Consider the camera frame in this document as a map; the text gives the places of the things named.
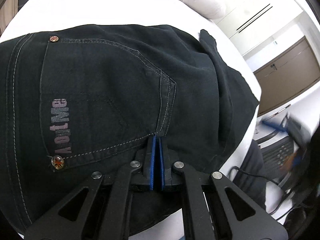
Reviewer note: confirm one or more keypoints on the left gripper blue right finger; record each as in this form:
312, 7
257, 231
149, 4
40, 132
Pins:
165, 162

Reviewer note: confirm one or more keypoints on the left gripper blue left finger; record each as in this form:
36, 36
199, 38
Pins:
149, 162

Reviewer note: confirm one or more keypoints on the black denim pants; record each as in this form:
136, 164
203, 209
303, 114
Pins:
89, 98

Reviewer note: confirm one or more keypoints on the white bed mattress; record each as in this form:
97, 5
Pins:
53, 15

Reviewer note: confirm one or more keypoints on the brown wooden cabinet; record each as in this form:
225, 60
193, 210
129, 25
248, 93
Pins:
287, 76

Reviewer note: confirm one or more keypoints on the white wardrobe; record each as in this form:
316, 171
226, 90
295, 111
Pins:
248, 23

